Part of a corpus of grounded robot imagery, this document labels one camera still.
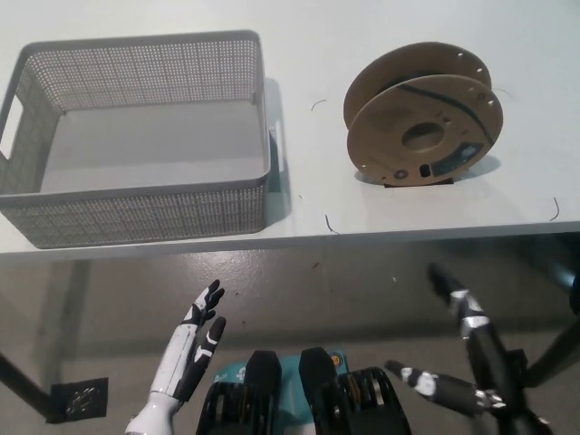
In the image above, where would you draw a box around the grey table leg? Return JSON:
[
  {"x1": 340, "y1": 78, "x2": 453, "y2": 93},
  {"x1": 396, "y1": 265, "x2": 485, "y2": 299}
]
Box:
[{"x1": 56, "y1": 260, "x2": 92, "y2": 382}]

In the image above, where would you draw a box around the black tape patch on table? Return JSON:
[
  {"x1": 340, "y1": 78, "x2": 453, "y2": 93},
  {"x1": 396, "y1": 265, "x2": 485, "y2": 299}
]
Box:
[{"x1": 382, "y1": 179, "x2": 456, "y2": 188}]

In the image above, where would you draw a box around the grey perforated basket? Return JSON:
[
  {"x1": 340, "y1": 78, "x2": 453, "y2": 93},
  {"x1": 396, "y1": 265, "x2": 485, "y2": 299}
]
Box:
[{"x1": 0, "y1": 29, "x2": 287, "y2": 250}]

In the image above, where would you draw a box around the white and black left hand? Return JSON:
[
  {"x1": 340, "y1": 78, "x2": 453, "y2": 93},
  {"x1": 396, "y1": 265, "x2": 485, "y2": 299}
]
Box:
[{"x1": 150, "y1": 278, "x2": 227, "y2": 405}]

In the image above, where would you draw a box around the black and teal robot body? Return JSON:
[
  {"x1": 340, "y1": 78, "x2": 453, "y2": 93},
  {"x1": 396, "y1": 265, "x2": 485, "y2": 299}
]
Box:
[{"x1": 195, "y1": 347, "x2": 414, "y2": 435}]

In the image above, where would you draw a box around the black and white right hand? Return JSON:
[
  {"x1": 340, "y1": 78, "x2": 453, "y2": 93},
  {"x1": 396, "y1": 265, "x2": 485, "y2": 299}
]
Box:
[{"x1": 383, "y1": 263, "x2": 552, "y2": 435}]

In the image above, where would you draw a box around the black diagonal frame leg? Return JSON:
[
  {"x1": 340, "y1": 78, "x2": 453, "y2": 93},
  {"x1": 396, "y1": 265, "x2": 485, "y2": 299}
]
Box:
[
  {"x1": 0, "y1": 351, "x2": 55, "y2": 421},
  {"x1": 520, "y1": 316, "x2": 580, "y2": 389}
]

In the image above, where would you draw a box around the cardboard filament spool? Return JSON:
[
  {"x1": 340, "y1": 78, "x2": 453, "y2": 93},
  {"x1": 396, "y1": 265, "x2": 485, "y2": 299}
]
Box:
[{"x1": 343, "y1": 41, "x2": 505, "y2": 188}]

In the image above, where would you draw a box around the dark table leg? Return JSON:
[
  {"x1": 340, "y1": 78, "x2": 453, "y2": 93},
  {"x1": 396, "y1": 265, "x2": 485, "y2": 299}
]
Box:
[{"x1": 529, "y1": 233, "x2": 580, "y2": 318}]

